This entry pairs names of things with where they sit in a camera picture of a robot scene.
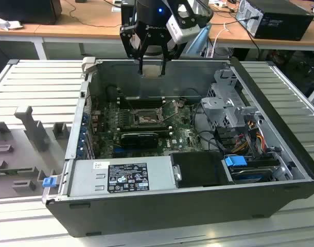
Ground black box on desk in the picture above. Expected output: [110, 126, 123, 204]
[0, 0, 63, 26]

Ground CPU socket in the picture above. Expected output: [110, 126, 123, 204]
[132, 108, 166, 126]

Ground crumpled white paper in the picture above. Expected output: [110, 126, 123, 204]
[0, 14, 24, 31]

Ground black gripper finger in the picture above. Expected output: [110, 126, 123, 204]
[159, 34, 172, 77]
[137, 32, 151, 76]

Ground blue disk carrier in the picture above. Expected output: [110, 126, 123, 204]
[223, 155, 248, 176]

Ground grey case latch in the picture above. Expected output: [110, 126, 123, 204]
[81, 57, 97, 75]

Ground metal socket cover frame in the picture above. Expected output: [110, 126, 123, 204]
[162, 98, 185, 121]

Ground white cable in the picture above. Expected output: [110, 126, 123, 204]
[212, 22, 232, 58]

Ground black open PC case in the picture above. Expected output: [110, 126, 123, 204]
[41, 57, 314, 238]

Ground black desktop PC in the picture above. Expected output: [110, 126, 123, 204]
[235, 0, 314, 41]

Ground small black tower case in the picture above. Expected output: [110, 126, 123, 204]
[120, 0, 137, 27]

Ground wooden desk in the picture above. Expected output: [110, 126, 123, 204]
[0, 0, 314, 61]

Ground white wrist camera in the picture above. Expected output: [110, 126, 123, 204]
[165, 13, 200, 44]

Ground green RAM stick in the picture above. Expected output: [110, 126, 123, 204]
[0, 168, 34, 176]

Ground silver square CPU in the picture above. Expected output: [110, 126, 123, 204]
[143, 65, 163, 78]

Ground silver metal drive cage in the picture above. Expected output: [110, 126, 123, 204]
[200, 68, 263, 130]

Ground grey plastic parts rack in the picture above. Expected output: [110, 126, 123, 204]
[0, 105, 73, 200]

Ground black graphics card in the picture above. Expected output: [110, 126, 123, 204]
[120, 132, 159, 149]

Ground yellow red wire bundle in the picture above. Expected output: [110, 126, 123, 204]
[231, 130, 266, 155]

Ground silver hard disk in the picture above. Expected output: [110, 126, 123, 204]
[229, 164, 276, 185]

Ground grey power supply unit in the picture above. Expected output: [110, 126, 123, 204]
[68, 156, 179, 198]

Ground black internal cable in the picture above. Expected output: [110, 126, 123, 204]
[192, 102, 225, 155]

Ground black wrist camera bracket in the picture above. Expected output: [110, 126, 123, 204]
[119, 24, 138, 59]

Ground black plastic bay cover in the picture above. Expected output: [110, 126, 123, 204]
[169, 151, 236, 188]

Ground green motherboard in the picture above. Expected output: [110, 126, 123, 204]
[91, 99, 206, 159]

